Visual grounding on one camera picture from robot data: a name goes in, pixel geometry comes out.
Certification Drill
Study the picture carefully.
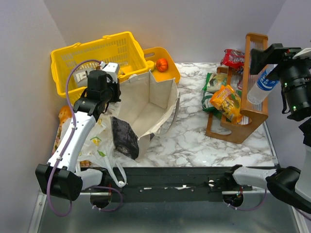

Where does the small orange pumpkin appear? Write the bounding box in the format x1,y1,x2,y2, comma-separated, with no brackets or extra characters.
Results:
155,58,168,72

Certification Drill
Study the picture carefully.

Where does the yellow plastic tray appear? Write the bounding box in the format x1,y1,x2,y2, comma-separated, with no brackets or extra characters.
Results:
143,47,181,84

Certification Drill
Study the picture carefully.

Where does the wooden rack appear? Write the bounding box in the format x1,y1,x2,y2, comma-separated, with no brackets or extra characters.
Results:
206,33,268,144

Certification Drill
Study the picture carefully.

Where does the yellow shopping basket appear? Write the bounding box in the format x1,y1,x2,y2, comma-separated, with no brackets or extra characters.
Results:
51,32,149,98

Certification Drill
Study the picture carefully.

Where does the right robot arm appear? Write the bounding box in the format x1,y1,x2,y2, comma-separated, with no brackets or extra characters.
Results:
227,43,311,214

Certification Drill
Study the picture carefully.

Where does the green snack bag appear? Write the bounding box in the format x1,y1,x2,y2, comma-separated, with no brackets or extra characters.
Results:
201,73,227,119

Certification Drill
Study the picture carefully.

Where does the floral placemat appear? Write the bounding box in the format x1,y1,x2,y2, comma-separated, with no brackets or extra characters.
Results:
51,126,92,168

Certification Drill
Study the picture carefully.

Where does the beige canvas tote bag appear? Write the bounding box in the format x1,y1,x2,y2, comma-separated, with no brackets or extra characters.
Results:
111,71,180,160

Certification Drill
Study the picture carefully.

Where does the yellow lemon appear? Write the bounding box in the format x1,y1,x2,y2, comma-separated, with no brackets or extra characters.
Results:
146,60,155,72

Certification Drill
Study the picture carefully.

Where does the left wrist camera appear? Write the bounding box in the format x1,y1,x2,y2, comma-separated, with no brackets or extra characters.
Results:
100,61,120,79

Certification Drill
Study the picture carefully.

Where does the baguette bread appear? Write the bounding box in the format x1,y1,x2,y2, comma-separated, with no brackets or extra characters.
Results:
58,105,72,128

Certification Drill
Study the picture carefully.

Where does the red snack bag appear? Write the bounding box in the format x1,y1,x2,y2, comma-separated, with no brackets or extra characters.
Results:
221,49,245,70

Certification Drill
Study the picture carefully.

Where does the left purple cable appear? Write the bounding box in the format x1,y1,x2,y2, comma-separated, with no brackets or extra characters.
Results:
46,59,102,217

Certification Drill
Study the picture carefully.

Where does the white plastic grocery bag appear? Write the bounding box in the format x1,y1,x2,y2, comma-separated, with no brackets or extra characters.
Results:
54,106,127,188

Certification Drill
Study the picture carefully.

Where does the grey box package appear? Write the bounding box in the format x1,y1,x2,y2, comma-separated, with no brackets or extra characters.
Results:
73,68,92,87

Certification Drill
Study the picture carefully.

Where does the orange snack bag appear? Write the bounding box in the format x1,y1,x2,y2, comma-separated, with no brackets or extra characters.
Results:
209,85,243,123

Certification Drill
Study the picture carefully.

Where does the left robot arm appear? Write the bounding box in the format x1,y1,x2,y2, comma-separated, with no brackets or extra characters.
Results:
35,68,121,201

